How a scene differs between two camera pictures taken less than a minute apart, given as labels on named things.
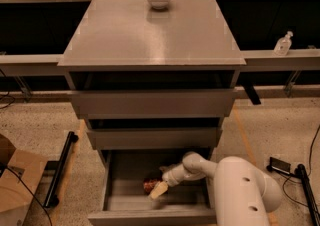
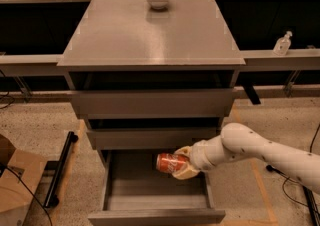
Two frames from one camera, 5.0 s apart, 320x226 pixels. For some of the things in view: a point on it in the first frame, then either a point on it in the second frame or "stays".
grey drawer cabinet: (153, 71) stays
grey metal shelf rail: (48, 65) stays
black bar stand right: (300, 172) stays
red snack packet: (149, 185) to (169, 162)
